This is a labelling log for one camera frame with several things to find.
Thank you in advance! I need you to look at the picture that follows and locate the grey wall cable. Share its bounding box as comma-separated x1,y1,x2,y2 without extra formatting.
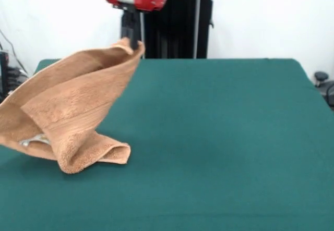
0,29,28,72

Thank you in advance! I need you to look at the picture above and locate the black robot pedestal with handle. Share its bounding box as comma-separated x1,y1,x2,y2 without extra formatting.
120,0,225,59

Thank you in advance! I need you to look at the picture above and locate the black cable bundle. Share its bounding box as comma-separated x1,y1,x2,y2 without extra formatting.
0,66,30,99

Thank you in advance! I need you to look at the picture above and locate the black electronics box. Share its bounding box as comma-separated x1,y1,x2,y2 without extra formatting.
0,51,10,96

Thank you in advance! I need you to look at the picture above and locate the black office chair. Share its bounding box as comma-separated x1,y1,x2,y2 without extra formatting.
314,71,334,112

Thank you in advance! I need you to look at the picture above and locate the dark green tablecloth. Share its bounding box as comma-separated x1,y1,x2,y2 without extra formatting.
0,58,334,231

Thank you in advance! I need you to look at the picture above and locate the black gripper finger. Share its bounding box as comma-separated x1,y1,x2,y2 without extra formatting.
120,8,132,41
129,8,141,51

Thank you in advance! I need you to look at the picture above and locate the orange terry towel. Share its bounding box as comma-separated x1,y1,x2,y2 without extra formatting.
0,38,146,175

